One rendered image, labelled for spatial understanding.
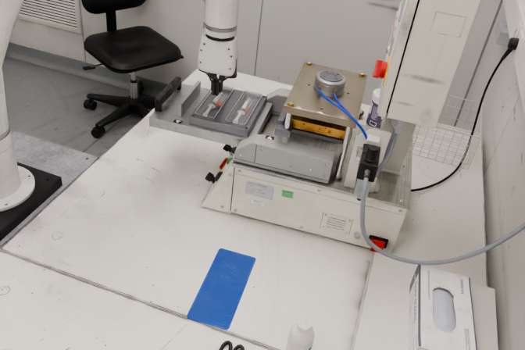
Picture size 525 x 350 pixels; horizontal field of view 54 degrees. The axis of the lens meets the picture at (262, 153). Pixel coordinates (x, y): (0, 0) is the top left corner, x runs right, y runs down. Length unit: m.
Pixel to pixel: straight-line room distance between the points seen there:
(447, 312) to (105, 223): 0.86
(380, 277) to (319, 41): 1.88
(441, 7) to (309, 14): 1.88
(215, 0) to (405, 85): 0.50
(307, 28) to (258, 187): 1.73
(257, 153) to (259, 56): 1.84
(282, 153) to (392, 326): 0.47
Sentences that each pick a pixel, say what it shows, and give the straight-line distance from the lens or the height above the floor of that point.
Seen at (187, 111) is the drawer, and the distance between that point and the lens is 1.46.
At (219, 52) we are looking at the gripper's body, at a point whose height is 1.16.
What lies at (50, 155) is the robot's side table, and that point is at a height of 0.75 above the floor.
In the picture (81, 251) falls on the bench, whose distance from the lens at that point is 1.37.
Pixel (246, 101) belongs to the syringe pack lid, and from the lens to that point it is 1.47.
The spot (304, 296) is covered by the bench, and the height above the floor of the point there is 0.75.
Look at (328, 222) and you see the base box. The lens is 1.38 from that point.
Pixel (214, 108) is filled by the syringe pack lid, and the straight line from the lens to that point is 1.41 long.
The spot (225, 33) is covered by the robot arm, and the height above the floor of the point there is 1.22.
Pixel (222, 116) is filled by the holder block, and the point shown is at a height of 0.99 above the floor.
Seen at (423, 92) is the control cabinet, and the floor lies 1.23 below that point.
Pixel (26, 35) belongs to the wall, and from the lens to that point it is 3.98.
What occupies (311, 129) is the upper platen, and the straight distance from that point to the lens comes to 1.31.
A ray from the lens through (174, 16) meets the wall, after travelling 3.25.
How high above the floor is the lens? 1.72
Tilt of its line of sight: 35 degrees down
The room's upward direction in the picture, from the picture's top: 7 degrees clockwise
